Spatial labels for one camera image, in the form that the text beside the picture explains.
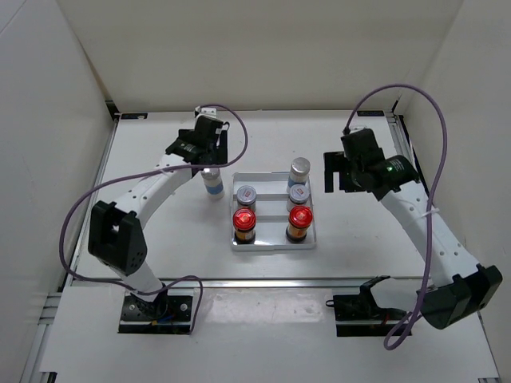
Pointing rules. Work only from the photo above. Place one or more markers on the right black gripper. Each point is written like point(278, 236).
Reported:
point(335, 162)

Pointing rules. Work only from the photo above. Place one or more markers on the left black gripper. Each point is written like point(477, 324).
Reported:
point(219, 153)

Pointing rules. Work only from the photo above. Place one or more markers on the tall blue-label bottle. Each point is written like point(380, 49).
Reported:
point(213, 182)
point(299, 172)

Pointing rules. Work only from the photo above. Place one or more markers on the small silver-lid jar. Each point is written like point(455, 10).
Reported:
point(298, 196)
point(246, 197)

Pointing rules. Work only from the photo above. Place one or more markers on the red-lid sauce jar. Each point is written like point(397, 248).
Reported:
point(244, 224)
point(299, 220)

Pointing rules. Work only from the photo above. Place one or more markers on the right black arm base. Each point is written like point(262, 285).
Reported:
point(375, 307)

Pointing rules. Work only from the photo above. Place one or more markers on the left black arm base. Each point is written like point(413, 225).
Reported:
point(168, 315)

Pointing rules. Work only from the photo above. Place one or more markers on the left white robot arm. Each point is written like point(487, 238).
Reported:
point(116, 230)

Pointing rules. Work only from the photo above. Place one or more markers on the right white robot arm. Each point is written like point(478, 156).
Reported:
point(462, 285)

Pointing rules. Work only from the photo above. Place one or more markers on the right blue corner label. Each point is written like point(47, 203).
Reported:
point(370, 113)

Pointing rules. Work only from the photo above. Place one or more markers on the blue corner label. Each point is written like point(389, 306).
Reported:
point(370, 113)
point(134, 116)

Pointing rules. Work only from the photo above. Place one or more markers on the white three-compartment tray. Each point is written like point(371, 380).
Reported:
point(271, 213)

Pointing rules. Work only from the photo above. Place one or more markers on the left blue corner label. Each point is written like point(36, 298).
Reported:
point(134, 116)

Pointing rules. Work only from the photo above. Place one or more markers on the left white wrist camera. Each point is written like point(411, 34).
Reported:
point(208, 112)

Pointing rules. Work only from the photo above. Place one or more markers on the aluminium left rail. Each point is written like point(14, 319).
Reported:
point(73, 230)

